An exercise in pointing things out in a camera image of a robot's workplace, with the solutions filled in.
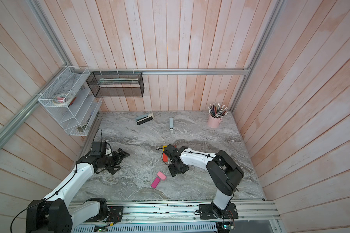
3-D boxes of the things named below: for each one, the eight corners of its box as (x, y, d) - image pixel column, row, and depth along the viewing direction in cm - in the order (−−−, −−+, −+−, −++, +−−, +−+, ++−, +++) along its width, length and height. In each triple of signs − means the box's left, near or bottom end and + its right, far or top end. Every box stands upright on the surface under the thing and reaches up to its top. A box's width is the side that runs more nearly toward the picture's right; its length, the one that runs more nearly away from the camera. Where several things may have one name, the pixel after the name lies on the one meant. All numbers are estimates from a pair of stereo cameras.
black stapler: (137, 126, 114) (136, 122, 110) (135, 120, 117) (134, 117, 114) (155, 120, 117) (154, 117, 114) (152, 115, 121) (152, 112, 118)
